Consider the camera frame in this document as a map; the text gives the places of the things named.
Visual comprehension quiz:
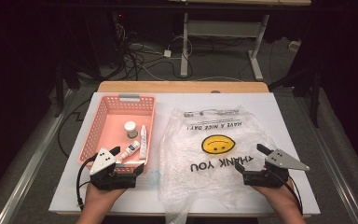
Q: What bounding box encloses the white ointment tube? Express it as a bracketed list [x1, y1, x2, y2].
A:
[139, 124, 148, 161]

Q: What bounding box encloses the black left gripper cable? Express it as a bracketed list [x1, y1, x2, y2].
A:
[76, 155, 99, 211]

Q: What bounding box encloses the small white bottle blue label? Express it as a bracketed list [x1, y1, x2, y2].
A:
[117, 140, 142, 163]

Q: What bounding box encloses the white board table cover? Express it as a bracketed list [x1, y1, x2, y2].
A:
[48, 91, 322, 217]

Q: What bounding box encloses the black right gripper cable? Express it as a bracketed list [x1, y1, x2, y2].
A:
[286, 174, 304, 217]

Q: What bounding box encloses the black stand leg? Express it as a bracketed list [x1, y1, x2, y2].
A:
[268, 62, 322, 129]
[53, 62, 82, 119]

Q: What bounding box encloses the aluminium frame rail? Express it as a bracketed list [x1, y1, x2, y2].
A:
[294, 92, 358, 224]
[0, 89, 76, 224]

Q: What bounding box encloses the person's right hand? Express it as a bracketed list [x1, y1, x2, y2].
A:
[251, 182, 298, 216]

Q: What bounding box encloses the tangle of floor cables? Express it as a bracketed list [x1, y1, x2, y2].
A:
[110, 12, 200, 82]

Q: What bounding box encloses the person's left hand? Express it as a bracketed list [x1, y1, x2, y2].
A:
[83, 182, 129, 215]

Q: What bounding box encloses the white capped small jar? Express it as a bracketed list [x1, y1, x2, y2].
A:
[123, 120, 139, 139]

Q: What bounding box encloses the pink perforated plastic basket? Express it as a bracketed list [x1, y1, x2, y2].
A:
[76, 93, 157, 174]

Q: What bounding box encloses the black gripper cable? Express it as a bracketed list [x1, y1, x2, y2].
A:
[76, 155, 99, 211]
[286, 174, 304, 217]

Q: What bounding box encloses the black floor cable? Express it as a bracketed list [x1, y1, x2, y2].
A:
[57, 98, 91, 159]

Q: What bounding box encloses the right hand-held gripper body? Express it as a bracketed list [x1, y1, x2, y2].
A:
[242, 147, 311, 189]

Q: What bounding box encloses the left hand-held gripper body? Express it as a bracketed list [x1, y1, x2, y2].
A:
[89, 147, 138, 191]

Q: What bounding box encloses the clear plastic bag smiley print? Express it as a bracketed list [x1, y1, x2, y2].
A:
[158, 105, 278, 224]

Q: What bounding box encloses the small white box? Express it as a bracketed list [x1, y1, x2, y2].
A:
[287, 39, 303, 52]

